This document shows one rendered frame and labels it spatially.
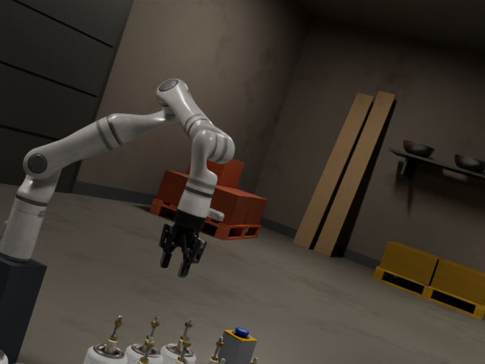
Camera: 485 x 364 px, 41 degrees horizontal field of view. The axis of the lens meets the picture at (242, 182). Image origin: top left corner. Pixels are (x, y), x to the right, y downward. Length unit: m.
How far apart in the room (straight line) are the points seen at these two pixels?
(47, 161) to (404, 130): 6.78
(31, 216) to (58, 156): 0.19
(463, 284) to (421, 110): 2.35
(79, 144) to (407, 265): 5.60
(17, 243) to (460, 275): 5.68
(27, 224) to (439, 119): 6.81
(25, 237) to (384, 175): 6.72
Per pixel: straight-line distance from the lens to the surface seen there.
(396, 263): 7.16
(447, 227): 8.08
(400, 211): 8.21
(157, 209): 6.36
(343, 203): 7.98
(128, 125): 1.85
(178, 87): 1.81
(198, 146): 1.56
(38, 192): 1.94
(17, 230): 1.94
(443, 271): 7.11
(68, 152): 1.88
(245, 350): 1.83
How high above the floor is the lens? 0.78
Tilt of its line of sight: 2 degrees down
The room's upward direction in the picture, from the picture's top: 18 degrees clockwise
